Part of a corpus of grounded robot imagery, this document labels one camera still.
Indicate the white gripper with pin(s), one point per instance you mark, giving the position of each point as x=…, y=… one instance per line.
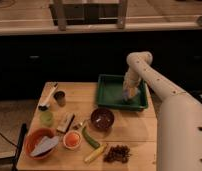
x=131, y=82

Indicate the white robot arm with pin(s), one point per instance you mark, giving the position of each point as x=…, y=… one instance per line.
x=179, y=122

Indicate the green plastic tray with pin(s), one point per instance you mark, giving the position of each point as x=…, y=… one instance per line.
x=110, y=94

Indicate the dark brown bowl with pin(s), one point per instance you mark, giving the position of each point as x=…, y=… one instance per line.
x=102, y=119

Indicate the small metal spoon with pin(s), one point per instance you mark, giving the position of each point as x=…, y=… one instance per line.
x=79, y=125

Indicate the dark metal cup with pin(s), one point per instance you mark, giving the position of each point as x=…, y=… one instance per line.
x=59, y=96

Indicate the green cucumber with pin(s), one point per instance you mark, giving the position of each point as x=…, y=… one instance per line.
x=92, y=142

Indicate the yellow corn cob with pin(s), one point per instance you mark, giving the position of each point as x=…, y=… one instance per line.
x=96, y=153

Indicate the brown dried grape bunch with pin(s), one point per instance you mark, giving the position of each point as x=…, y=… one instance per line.
x=118, y=153

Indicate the wooden block eraser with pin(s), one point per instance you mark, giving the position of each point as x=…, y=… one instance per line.
x=65, y=122

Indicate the small white orange cup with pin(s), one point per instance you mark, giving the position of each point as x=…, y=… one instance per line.
x=72, y=140

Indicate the green cup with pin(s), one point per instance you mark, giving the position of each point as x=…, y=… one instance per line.
x=46, y=118

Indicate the grey cloth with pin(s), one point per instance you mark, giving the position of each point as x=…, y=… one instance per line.
x=44, y=145

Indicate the orange bowl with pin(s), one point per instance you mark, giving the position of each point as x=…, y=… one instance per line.
x=33, y=139

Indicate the wooden stool frame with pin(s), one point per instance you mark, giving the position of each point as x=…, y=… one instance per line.
x=88, y=12

